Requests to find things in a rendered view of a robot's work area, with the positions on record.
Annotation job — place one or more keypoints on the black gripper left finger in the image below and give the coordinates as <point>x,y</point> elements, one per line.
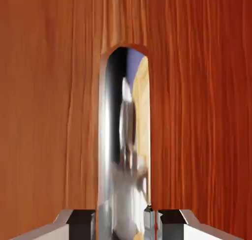
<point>78,226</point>

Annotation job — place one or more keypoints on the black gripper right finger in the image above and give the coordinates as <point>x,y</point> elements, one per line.
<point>173,224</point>

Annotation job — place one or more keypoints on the reddish brown wooden drawer front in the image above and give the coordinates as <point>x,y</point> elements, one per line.
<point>196,106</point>

